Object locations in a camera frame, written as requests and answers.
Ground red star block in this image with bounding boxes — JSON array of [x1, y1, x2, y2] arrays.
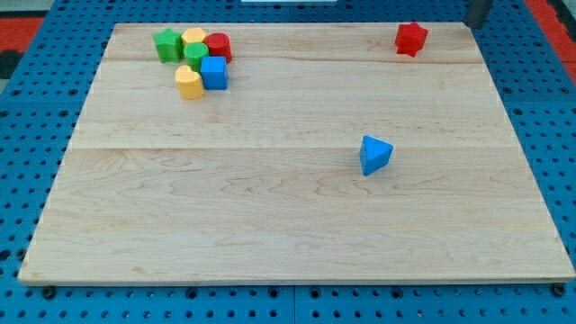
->
[[394, 22, 428, 58]]

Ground red cylinder block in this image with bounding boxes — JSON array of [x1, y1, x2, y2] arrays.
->
[[204, 32, 232, 64]]

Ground green star block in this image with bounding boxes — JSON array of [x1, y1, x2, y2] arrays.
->
[[153, 28, 182, 63]]

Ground blue cube block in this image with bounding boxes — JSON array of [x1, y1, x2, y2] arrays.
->
[[201, 56, 229, 90]]

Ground yellow hexagon block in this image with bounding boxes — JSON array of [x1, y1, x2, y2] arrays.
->
[[181, 28, 208, 47]]

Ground wooden board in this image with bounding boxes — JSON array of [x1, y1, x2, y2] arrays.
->
[[19, 22, 575, 286]]

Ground green cylinder block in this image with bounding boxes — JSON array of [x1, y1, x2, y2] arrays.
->
[[184, 42, 209, 72]]

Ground blue triangle block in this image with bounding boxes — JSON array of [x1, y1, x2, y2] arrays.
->
[[359, 135, 394, 176]]

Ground yellow heart block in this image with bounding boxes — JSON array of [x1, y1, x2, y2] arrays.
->
[[174, 65, 204, 100]]

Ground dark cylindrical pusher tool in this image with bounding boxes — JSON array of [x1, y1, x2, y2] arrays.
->
[[463, 0, 493, 29]]

